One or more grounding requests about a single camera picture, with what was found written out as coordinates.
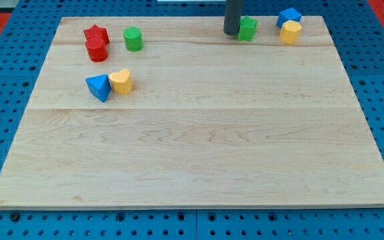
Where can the green star block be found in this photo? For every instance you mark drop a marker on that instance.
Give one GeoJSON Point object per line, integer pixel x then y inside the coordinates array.
{"type": "Point", "coordinates": [247, 28]}

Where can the red star block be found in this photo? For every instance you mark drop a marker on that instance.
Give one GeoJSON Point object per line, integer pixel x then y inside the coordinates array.
{"type": "Point", "coordinates": [96, 31]}

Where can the blue cube block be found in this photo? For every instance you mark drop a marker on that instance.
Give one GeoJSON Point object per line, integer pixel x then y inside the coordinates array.
{"type": "Point", "coordinates": [290, 14]}

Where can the light wooden board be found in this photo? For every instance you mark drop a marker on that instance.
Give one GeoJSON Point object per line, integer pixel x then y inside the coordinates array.
{"type": "Point", "coordinates": [211, 123]}

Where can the yellow heart block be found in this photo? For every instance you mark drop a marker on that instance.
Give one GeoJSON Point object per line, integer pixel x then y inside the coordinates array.
{"type": "Point", "coordinates": [121, 82]}

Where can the blue triangle block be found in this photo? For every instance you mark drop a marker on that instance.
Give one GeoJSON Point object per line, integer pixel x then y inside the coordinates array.
{"type": "Point", "coordinates": [99, 86]}

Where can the green cylinder block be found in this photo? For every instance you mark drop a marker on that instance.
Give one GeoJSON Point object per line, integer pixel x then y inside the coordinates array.
{"type": "Point", "coordinates": [133, 38]}

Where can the red cylinder block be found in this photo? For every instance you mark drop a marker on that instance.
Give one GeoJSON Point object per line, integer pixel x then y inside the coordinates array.
{"type": "Point", "coordinates": [96, 49]}

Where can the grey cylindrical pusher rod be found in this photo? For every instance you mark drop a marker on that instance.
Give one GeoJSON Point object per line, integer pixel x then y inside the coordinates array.
{"type": "Point", "coordinates": [233, 9]}

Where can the yellow hexagon block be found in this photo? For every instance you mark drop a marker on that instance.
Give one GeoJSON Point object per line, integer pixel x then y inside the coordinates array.
{"type": "Point", "coordinates": [290, 32]}

